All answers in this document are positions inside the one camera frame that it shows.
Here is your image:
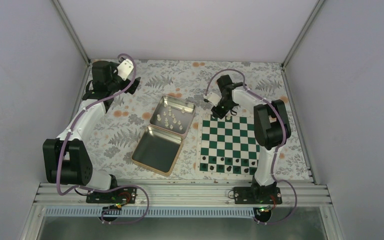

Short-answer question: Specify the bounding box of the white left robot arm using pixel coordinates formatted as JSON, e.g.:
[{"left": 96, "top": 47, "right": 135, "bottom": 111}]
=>
[{"left": 42, "top": 57, "right": 140, "bottom": 203}]

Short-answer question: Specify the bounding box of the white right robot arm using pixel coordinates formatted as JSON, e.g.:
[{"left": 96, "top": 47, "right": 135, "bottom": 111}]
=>
[{"left": 205, "top": 75, "right": 292, "bottom": 204}]

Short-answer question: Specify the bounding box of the green white chess board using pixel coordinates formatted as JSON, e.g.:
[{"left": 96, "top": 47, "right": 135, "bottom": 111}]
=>
[{"left": 195, "top": 113, "right": 260, "bottom": 180}]

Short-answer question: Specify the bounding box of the floral patterned table mat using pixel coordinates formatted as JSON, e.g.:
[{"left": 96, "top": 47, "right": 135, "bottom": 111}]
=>
[{"left": 79, "top": 59, "right": 312, "bottom": 182}]

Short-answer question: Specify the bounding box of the open metal tin box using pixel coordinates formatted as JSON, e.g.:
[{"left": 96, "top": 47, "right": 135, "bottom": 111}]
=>
[{"left": 131, "top": 95, "right": 197, "bottom": 177}]

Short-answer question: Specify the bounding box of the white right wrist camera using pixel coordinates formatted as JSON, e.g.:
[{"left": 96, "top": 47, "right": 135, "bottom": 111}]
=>
[{"left": 204, "top": 92, "right": 221, "bottom": 106}]

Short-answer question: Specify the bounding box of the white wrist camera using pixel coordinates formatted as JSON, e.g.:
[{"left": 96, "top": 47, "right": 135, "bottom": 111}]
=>
[
  {"left": 204, "top": 92, "right": 221, "bottom": 106},
  {"left": 116, "top": 57, "right": 135, "bottom": 80}
]

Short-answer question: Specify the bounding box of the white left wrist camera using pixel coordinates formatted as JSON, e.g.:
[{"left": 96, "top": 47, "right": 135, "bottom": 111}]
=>
[{"left": 116, "top": 57, "right": 135, "bottom": 80}]

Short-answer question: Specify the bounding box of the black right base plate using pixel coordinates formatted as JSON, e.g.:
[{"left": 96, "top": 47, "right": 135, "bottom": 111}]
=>
[{"left": 232, "top": 186, "right": 283, "bottom": 205}]

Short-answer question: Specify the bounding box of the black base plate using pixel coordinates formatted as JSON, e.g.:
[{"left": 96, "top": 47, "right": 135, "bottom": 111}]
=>
[
  {"left": 85, "top": 186, "right": 137, "bottom": 205},
  {"left": 232, "top": 186, "right": 283, "bottom": 205}
]

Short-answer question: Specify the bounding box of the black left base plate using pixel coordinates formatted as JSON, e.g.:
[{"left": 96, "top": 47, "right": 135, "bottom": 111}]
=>
[{"left": 85, "top": 186, "right": 137, "bottom": 205}]

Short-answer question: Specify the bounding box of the aluminium mounting rail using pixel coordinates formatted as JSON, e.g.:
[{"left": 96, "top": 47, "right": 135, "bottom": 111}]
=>
[{"left": 33, "top": 179, "right": 333, "bottom": 207}]

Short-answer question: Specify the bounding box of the white slotted cable duct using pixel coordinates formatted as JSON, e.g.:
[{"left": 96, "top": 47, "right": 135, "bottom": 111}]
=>
[{"left": 44, "top": 206, "right": 257, "bottom": 219}]

